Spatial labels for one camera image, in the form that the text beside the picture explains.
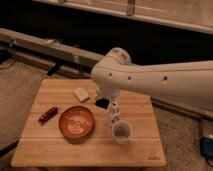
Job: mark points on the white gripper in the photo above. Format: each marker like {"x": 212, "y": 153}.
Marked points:
{"x": 106, "y": 93}

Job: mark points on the black eraser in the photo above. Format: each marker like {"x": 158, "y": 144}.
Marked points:
{"x": 102, "y": 103}

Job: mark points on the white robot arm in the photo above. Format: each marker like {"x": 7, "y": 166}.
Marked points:
{"x": 190, "y": 83}

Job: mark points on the orange ceramic bowl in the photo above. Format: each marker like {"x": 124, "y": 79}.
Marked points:
{"x": 76, "y": 122}

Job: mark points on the small white bottle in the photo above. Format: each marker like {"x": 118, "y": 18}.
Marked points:
{"x": 113, "y": 113}

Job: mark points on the beige sponge block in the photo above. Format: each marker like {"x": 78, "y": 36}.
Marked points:
{"x": 81, "y": 94}

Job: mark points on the dark red pocket knife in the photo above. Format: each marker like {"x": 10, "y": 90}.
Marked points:
{"x": 48, "y": 114}

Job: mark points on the blue object on floor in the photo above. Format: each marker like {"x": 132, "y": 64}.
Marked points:
{"x": 206, "y": 147}

